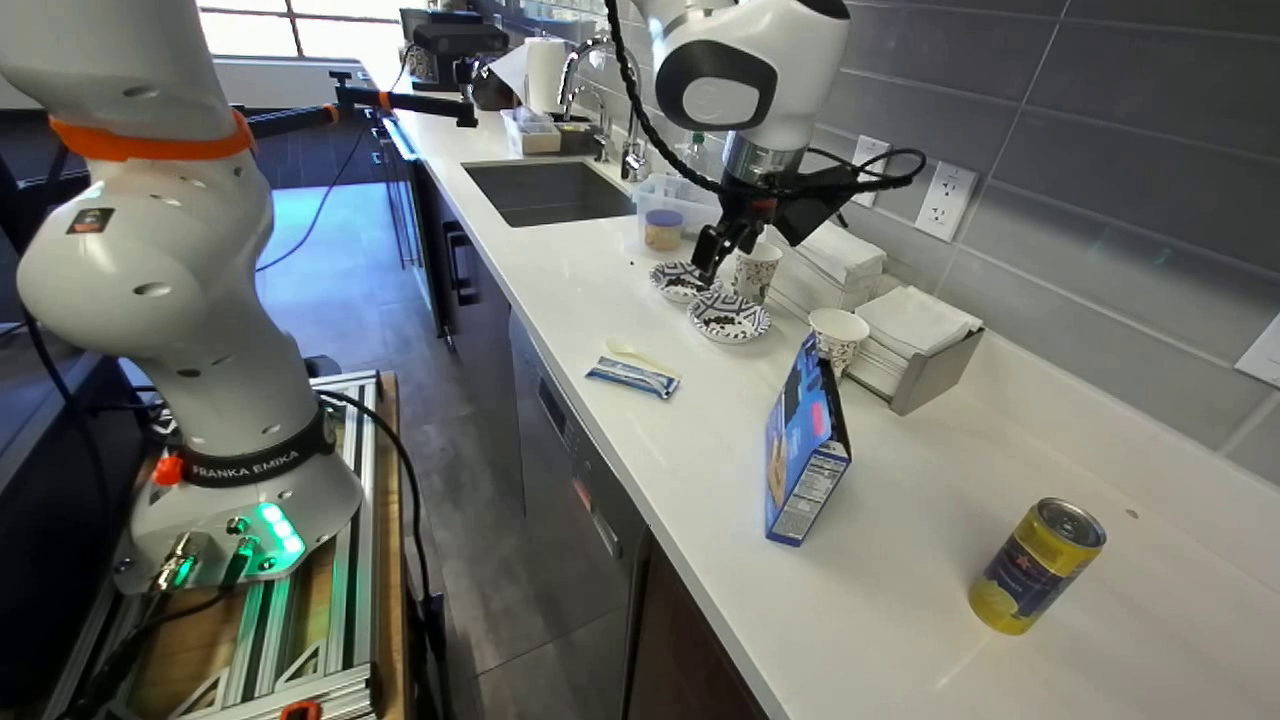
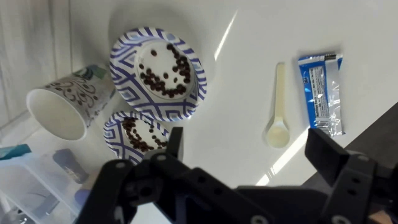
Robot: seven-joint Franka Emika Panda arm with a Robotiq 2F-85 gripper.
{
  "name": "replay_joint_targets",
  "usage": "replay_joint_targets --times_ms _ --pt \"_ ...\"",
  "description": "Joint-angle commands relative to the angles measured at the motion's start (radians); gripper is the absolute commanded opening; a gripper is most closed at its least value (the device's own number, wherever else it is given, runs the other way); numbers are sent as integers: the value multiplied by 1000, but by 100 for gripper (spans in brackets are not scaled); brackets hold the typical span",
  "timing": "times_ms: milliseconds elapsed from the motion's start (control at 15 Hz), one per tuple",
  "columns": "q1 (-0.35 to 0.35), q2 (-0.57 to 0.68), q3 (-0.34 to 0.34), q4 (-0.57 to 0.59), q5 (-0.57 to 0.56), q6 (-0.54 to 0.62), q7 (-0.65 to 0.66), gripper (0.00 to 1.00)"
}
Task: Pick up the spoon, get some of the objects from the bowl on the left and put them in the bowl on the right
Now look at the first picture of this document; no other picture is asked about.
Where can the stack of white napkins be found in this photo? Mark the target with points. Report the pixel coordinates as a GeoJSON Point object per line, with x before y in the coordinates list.
{"type": "Point", "coordinates": [833, 266]}

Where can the chrome sink faucet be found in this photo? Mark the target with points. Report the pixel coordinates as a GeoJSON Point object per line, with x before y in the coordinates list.
{"type": "Point", "coordinates": [625, 140]}

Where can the patterned paper cup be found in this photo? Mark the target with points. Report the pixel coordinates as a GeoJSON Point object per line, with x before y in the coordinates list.
{"type": "Point", "coordinates": [763, 274]}

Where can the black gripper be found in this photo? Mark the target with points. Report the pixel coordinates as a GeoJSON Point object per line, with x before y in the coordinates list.
{"type": "Point", "coordinates": [786, 200]}

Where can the white blank wall plate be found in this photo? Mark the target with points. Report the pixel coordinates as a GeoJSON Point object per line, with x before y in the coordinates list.
{"type": "Point", "coordinates": [1261, 352]}

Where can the white power outlet plate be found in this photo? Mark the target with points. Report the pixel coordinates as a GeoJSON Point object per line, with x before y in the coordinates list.
{"type": "Point", "coordinates": [946, 200]}

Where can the white paper towel roll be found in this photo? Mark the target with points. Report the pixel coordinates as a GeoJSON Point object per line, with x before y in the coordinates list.
{"type": "Point", "coordinates": [544, 78]}

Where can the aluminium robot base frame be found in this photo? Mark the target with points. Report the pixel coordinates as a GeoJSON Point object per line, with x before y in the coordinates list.
{"type": "Point", "coordinates": [342, 643]}

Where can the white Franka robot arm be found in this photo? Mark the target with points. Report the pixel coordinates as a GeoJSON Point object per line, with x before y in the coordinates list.
{"type": "Point", "coordinates": [175, 266]}

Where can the grey under-counter dishwasher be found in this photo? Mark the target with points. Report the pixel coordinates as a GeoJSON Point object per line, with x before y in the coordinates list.
{"type": "Point", "coordinates": [572, 506]}

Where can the blue cardboard food box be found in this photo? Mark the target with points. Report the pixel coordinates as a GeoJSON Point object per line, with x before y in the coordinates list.
{"type": "Point", "coordinates": [806, 444]}

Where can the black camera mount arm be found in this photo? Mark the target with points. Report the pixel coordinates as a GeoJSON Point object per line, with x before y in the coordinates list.
{"type": "Point", "coordinates": [387, 101]}

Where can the sponge holder box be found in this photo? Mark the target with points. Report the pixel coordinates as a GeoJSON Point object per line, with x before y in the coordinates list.
{"type": "Point", "coordinates": [532, 131]}

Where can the yellow labelled tin can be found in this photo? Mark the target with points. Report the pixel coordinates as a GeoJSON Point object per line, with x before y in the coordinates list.
{"type": "Point", "coordinates": [1036, 564]}

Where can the bright window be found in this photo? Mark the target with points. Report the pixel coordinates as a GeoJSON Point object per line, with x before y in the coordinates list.
{"type": "Point", "coordinates": [307, 26]}

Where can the blue white paper bowl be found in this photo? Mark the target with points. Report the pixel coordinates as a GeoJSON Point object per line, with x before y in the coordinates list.
{"type": "Point", "coordinates": [678, 281]}
{"type": "Point", "coordinates": [726, 320]}

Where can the brown cabinet door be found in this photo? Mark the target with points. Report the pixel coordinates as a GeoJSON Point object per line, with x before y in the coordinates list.
{"type": "Point", "coordinates": [683, 654]}

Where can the clear plastic container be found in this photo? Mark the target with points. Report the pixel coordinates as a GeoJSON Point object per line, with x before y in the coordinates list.
{"type": "Point", "coordinates": [665, 207]}

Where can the white rectangular box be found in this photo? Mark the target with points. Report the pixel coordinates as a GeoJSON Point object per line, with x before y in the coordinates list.
{"type": "Point", "coordinates": [920, 350]}

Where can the plain white paper cup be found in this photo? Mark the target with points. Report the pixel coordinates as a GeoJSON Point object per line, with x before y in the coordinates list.
{"type": "Point", "coordinates": [836, 343]}

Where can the dark kitchen sink basin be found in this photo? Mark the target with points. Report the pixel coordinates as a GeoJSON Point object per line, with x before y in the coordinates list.
{"type": "Point", "coordinates": [544, 188]}

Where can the white light switch plate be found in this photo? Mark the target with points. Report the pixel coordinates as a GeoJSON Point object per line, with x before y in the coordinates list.
{"type": "Point", "coordinates": [868, 146]}

